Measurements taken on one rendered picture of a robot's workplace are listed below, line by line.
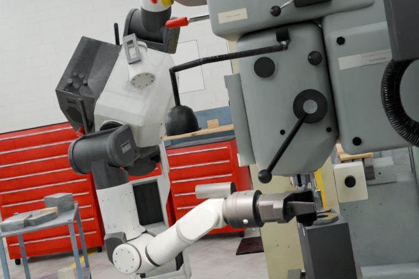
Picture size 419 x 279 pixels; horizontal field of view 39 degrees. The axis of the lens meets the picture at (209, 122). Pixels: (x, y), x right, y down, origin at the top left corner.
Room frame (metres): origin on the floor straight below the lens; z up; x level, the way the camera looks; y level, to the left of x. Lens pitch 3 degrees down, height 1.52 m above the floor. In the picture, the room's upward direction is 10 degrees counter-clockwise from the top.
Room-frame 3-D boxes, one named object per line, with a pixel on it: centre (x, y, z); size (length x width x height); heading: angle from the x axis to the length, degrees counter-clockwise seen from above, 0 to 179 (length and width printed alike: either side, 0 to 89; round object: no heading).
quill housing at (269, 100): (1.33, -0.18, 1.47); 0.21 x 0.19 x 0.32; 170
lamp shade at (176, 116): (1.29, 0.06, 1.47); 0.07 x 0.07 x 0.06
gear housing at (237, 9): (1.32, -0.22, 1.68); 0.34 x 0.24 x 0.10; 80
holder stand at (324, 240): (1.75, -0.28, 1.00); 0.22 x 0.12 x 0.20; 0
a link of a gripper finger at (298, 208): (1.30, -0.17, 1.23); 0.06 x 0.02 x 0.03; 65
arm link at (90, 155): (1.56, 0.30, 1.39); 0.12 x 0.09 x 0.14; 66
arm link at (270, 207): (1.37, -0.10, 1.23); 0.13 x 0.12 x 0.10; 155
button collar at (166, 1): (1.37, 0.05, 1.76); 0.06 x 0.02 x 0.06; 170
